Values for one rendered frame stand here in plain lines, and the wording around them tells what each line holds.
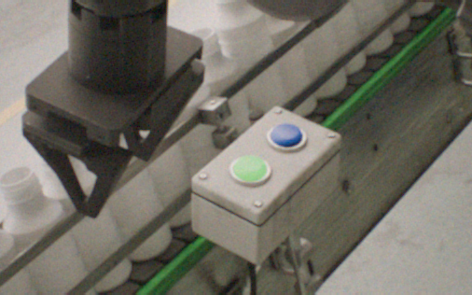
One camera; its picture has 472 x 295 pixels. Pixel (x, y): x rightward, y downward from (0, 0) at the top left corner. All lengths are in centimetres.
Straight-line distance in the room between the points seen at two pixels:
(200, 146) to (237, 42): 13
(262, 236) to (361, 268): 181
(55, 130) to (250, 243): 42
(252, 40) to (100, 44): 64
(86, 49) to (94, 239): 50
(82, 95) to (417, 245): 226
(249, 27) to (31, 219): 35
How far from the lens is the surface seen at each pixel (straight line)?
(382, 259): 284
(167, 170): 117
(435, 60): 153
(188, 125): 117
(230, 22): 125
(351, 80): 142
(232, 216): 103
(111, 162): 64
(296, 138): 107
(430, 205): 300
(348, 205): 139
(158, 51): 64
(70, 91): 64
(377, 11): 145
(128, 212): 114
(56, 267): 108
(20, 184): 105
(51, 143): 65
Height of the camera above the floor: 160
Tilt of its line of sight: 27 degrees down
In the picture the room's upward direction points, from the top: 17 degrees counter-clockwise
